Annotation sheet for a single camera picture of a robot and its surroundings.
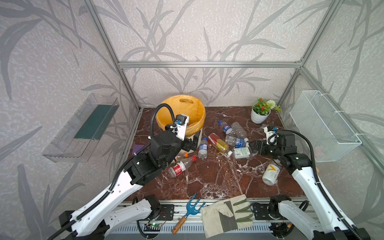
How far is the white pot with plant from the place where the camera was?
40.4 inches

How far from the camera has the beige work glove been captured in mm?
707

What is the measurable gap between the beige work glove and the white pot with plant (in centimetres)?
56
